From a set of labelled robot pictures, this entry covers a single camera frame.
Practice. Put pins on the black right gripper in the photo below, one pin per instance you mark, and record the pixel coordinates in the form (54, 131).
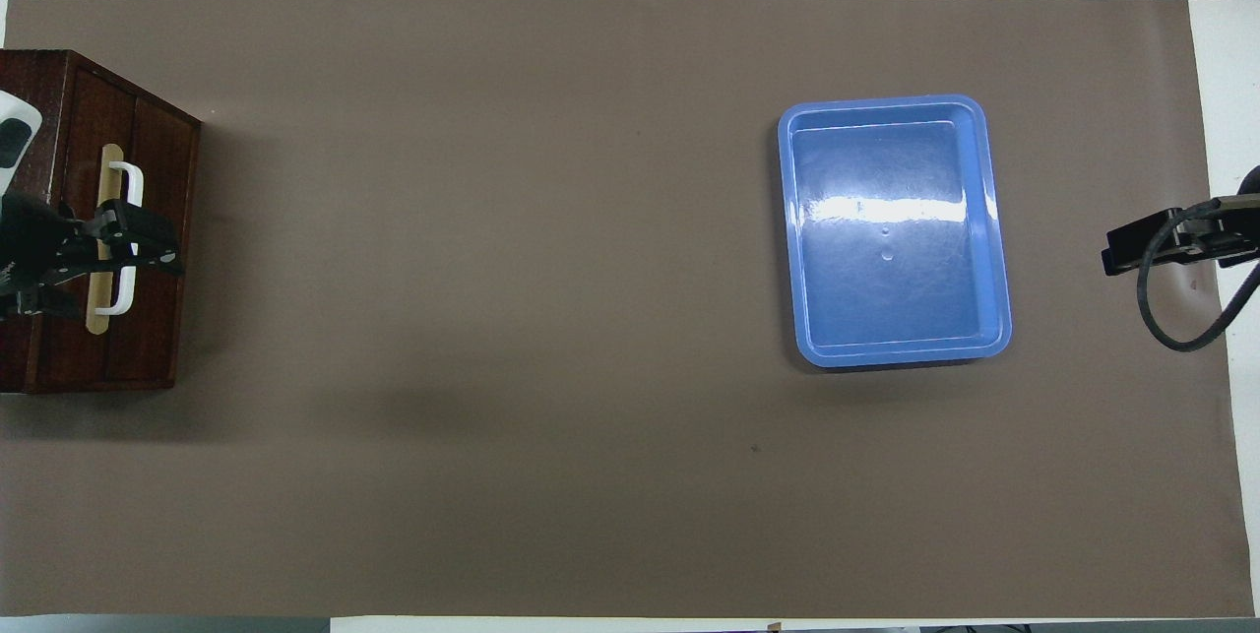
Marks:
(1226, 231)

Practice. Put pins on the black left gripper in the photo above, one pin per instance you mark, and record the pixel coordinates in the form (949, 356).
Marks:
(39, 249)

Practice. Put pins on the wooden drawer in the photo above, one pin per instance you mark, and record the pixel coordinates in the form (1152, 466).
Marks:
(74, 121)

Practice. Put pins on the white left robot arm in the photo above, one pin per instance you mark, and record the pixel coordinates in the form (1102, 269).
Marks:
(15, 131)

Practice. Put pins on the dark wooden cabinet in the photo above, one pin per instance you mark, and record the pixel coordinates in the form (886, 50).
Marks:
(157, 338)

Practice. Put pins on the blue plastic tray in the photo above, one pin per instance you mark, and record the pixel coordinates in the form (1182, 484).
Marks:
(891, 318)

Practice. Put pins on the brown paper table mat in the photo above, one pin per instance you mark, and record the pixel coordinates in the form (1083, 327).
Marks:
(551, 318)

